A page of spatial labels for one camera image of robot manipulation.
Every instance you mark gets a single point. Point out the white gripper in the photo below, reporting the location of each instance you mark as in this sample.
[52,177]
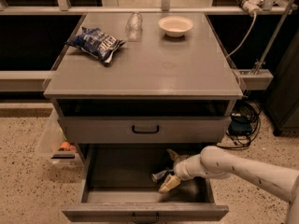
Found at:
[181,170]

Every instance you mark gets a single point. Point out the silver blue redbull can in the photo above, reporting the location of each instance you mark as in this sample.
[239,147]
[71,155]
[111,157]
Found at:
[157,177]

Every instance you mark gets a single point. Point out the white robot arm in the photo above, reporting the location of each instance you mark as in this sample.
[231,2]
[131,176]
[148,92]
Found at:
[216,163]

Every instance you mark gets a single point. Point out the open grey lower drawer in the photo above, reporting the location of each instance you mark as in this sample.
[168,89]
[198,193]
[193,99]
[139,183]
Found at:
[117,187]

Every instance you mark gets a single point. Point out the grey drawer cabinet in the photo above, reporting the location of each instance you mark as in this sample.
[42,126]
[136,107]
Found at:
[156,76]

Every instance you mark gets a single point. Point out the closed grey upper drawer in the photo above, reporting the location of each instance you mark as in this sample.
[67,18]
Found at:
[144,130]

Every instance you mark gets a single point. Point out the blue box on floor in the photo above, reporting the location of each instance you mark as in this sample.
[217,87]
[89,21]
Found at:
[240,126]

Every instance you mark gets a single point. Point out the orange object in bin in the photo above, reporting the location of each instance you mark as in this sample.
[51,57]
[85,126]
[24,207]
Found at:
[65,146]

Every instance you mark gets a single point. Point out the clear plastic storage bin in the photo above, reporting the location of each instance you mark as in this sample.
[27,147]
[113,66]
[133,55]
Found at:
[49,143]

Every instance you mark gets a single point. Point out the dark cabinet at right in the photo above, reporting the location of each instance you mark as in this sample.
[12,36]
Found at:
[282,96]

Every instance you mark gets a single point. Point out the clear plastic bottle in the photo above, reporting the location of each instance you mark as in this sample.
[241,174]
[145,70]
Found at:
[133,28]

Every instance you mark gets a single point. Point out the white bowl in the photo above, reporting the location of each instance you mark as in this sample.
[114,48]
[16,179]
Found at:
[175,26]

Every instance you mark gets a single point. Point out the blue chip bag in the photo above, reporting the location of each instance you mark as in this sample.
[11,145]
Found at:
[96,43]

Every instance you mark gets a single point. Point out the white power strip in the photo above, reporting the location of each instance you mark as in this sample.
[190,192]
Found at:
[250,6]

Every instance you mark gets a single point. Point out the metal diagonal rod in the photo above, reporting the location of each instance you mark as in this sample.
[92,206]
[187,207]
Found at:
[268,5]

